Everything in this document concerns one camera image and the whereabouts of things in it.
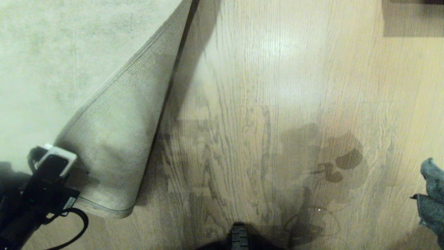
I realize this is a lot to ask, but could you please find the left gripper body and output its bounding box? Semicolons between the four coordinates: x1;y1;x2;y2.
31;180;81;218

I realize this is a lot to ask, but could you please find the grey cloth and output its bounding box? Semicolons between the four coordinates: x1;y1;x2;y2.
415;158;444;249

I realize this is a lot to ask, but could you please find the beige woven rug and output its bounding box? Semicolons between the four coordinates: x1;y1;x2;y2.
0;0;195;219

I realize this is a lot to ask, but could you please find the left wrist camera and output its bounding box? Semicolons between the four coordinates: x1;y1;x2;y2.
28;143;78;186

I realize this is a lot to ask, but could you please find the black cable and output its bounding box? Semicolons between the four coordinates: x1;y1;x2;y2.
44;207;89;250

